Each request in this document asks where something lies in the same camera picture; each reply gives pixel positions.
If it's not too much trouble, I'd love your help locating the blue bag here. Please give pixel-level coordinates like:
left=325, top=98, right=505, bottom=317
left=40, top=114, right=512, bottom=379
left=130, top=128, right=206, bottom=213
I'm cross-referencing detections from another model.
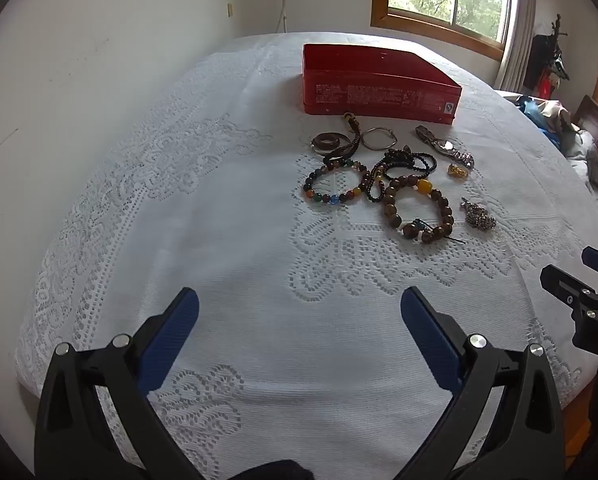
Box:
left=519, top=96, right=562, bottom=148

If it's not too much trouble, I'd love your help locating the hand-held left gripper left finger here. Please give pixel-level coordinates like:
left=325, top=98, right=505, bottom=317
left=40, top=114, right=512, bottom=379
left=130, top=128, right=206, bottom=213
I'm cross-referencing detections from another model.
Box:
left=34, top=287, right=202, bottom=480

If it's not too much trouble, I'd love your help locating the silver metal wristwatch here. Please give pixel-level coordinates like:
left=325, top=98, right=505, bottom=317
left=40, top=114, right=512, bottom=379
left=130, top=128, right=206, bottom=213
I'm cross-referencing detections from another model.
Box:
left=414, top=125, right=476, bottom=168

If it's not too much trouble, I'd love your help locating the red tin box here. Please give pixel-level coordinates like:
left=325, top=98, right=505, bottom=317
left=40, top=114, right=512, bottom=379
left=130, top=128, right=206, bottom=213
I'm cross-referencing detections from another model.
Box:
left=301, top=42, right=463, bottom=126

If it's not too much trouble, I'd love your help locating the dark coat rack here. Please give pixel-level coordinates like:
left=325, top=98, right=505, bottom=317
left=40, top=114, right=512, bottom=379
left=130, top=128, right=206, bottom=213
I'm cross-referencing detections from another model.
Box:
left=546, top=14, right=570, bottom=81

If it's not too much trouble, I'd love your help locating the black bead necklace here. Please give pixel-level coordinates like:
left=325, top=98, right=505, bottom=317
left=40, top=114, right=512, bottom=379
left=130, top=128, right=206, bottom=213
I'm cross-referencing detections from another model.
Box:
left=366, top=146, right=438, bottom=203

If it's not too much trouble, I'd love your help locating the white lace tablecloth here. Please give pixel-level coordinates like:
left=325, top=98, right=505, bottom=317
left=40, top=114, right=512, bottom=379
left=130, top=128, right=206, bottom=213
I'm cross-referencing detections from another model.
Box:
left=16, top=32, right=598, bottom=480

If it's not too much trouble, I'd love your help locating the multicoloured bead bracelet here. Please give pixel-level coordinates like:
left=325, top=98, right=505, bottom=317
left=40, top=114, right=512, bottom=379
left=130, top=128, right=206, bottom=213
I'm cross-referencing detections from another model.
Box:
left=301, top=157, right=372, bottom=207

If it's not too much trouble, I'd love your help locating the grey curtain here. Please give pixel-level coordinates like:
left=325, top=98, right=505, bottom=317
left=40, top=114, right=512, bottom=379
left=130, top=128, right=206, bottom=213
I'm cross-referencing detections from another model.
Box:
left=494, top=0, right=537, bottom=91

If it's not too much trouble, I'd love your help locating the silver hoop ring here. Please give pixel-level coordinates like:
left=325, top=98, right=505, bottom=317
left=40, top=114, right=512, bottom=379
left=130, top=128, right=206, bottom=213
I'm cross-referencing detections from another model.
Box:
left=361, top=127, right=398, bottom=152

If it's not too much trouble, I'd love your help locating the silver rhinestone chain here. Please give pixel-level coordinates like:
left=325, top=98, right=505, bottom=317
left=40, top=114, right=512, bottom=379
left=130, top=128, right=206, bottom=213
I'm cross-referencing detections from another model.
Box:
left=460, top=197, right=497, bottom=233

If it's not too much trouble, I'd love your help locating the wooden bead bracelet yellow bead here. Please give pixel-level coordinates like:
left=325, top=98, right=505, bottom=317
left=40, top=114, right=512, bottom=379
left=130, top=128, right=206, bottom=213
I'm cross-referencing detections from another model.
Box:
left=383, top=174, right=467, bottom=246

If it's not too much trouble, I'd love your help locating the grey bedding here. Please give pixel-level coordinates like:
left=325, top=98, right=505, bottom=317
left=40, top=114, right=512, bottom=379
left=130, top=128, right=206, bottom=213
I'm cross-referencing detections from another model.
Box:
left=561, top=130, right=598, bottom=211

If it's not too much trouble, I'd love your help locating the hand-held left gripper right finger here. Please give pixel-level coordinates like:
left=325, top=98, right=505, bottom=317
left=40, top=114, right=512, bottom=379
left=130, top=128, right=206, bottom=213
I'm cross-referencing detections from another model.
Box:
left=400, top=286, right=564, bottom=480

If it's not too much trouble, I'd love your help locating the brown ring pendant braided cord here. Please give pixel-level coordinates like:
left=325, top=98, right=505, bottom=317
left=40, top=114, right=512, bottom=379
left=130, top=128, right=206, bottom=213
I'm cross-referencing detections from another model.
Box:
left=310, top=112, right=364, bottom=165

